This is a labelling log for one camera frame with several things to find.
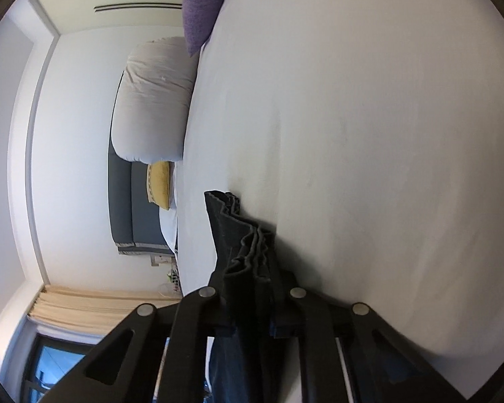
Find white bed sheet mattress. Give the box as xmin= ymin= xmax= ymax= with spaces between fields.
xmin=178 ymin=0 xmax=504 ymax=397

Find black embroidered jeans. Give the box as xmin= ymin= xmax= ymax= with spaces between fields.
xmin=203 ymin=189 xmax=346 ymax=403

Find white pillow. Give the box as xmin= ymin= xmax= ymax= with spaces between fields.
xmin=159 ymin=163 xmax=178 ymax=254

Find grey upholstered headboard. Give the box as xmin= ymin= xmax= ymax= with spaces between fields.
xmin=107 ymin=71 xmax=176 ymax=257

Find yellow cushion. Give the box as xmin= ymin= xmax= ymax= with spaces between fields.
xmin=146 ymin=161 xmax=171 ymax=210

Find rolled white duvet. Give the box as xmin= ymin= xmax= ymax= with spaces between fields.
xmin=111 ymin=37 xmax=198 ymax=164

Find cream curtain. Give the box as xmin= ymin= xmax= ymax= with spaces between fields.
xmin=28 ymin=285 xmax=182 ymax=336

